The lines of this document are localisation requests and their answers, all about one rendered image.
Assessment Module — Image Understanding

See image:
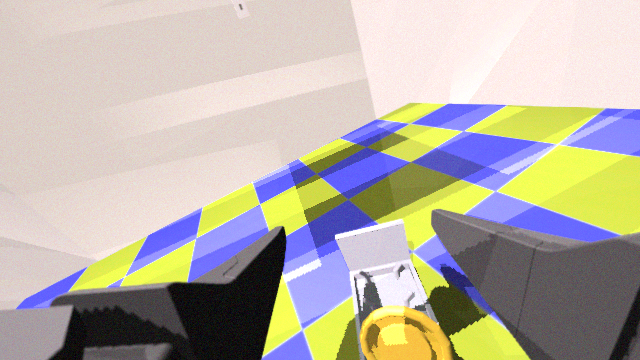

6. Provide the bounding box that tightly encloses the yellow round plate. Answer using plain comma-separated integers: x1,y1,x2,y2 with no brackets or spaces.
359,305,453,360

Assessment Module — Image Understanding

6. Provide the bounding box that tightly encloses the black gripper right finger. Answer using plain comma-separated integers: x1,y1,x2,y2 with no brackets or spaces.
431,209,640,360

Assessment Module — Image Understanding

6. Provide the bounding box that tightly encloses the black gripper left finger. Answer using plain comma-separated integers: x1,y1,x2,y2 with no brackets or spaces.
49,226,287,360

